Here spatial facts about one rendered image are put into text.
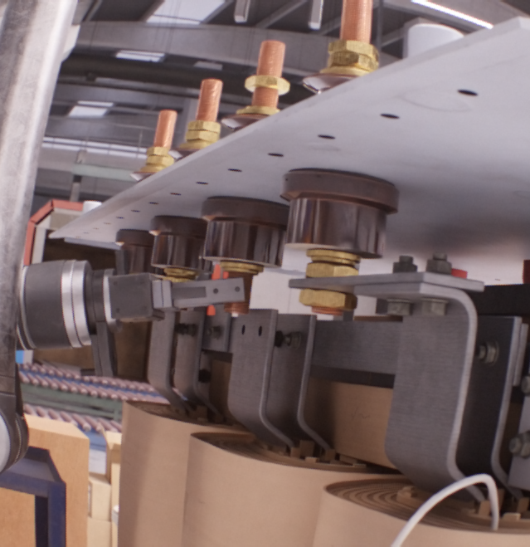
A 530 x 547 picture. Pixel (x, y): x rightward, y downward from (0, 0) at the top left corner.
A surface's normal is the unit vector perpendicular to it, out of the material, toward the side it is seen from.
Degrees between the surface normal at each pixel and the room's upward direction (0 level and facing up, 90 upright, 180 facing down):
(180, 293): 84
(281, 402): 90
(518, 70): 180
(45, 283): 65
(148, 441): 90
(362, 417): 90
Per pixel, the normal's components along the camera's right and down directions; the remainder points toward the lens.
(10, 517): 0.33, -0.02
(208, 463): -0.94, -0.14
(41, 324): 0.04, 0.37
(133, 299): 0.00, -0.07
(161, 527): -0.55, -0.12
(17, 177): 0.69, -0.03
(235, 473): -0.83, -0.14
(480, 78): -0.12, 0.99
